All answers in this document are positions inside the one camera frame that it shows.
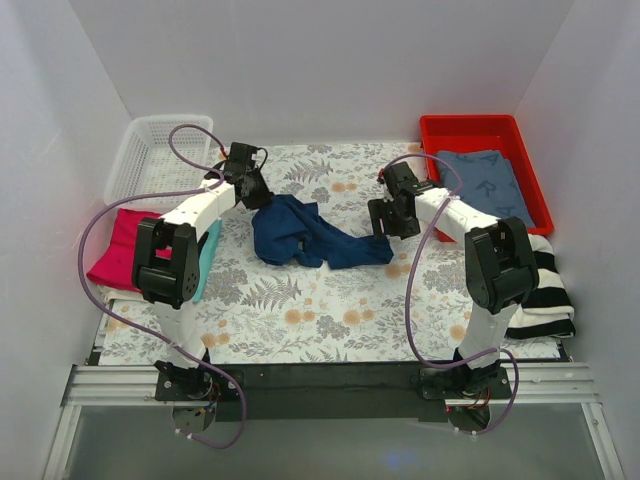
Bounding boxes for navy blue mickey t-shirt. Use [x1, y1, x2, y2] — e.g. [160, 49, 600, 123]
[251, 194, 393, 270]

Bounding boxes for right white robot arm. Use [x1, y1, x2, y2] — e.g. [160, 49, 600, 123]
[368, 157, 539, 399]

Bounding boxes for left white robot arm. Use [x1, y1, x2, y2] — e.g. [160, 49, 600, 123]
[132, 142, 273, 400]

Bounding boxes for red plastic tray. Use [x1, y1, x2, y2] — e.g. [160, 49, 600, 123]
[419, 114, 554, 237]

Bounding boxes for teal folded t-shirt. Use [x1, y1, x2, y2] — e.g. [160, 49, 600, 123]
[192, 219, 222, 303]

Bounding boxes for grey-blue folded t-shirt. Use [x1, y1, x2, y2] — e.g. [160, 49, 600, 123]
[436, 150, 534, 228]

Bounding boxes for white plastic basket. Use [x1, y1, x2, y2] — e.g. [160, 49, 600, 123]
[103, 114, 213, 204]

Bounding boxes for magenta folded t-shirt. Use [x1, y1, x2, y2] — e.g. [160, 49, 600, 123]
[87, 209, 160, 292]

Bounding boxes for black white striped shirt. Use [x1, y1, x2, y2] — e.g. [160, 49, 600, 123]
[506, 235, 576, 340]

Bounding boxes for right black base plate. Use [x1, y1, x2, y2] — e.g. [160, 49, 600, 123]
[419, 363, 512, 400]

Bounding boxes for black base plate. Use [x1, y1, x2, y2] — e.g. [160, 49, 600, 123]
[419, 363, 512, 400]
[154, 369, 239, 402]

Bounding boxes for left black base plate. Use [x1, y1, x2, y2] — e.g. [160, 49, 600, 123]
[154, 369, 239, 402]

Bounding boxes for aluminium mounting rail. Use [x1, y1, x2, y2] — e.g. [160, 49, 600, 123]
[62, 363, 600, 406]

